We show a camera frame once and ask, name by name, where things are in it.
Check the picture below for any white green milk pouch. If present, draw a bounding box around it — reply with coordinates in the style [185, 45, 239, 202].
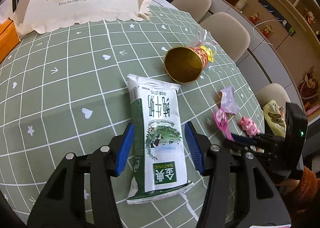
[127, 74, 193, 205]

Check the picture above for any pale green trash bag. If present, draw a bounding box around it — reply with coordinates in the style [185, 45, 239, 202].
[263, 99, 286, 138]

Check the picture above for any red paper cup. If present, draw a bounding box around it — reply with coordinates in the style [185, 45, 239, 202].
[164, 46, 208, 84]

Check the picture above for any orange fuzzy sleeve forearm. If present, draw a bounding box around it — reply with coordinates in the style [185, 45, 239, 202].
[291, 166, 319, 209]

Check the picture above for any right hand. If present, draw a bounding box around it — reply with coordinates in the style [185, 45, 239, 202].
[276, 178, 300, 195]

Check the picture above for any pink round spoon toy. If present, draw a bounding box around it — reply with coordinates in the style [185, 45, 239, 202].
[213, 108, 234, 141]

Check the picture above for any pink pig toy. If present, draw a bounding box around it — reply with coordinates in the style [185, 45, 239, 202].
[239, 117, 260, 137]

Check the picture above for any pink box on shelf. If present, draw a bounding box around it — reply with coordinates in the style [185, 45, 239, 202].
[306, 104, 320, 116]

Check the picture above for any lilac snack wrapper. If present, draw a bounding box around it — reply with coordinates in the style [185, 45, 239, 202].
[220, 86, 239, 115]

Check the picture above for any near beige chair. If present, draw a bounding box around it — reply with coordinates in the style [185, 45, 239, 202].
[254, 83, 291, 108]

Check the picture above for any beige chair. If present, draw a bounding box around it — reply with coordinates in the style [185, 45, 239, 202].
[254, 83, 291, 108]
[200, 12, 251, 62]
[171, 0, 212, 23]

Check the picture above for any green grid tablecloth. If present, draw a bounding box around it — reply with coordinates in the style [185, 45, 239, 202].
[1, 6, 264, 227]

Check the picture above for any clear bag yellow toy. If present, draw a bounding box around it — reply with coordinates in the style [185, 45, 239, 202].
[189, 30, 217, 64]

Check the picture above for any middle beige chair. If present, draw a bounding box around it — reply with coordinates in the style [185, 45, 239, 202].
[200, 12, 251, 62]

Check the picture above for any red figurine right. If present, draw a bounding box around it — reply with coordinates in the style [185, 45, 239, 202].
[261, 25, 273, 38]

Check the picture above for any red figurine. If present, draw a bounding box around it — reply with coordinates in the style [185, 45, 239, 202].
[261, 25, 273, 38]
[248, 12, 260, 25]

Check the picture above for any red figurine left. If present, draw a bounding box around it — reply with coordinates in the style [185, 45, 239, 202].
[248, 12, 260, 25]

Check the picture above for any far beige chair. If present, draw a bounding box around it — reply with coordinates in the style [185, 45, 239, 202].
[171, 0, 212, 23]

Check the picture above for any black power strip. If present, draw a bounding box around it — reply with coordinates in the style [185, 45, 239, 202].
[258, 0, 296, 36]

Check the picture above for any white cup on shelf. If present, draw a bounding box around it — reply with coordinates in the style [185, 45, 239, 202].
[235, 0, 247, 11]

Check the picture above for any orange box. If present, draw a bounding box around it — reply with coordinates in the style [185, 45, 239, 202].
[0, 18, 21, 62]

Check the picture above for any dark red drawstring pouch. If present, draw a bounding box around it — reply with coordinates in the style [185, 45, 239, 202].
[298, 67, 319, 111]

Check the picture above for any white charging cable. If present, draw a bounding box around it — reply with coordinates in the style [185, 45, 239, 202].
[252, 19, 288, 46]

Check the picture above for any wooden wall shelf cabinet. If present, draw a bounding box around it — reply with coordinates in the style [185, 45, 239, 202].
[210, 0, 319, 122]

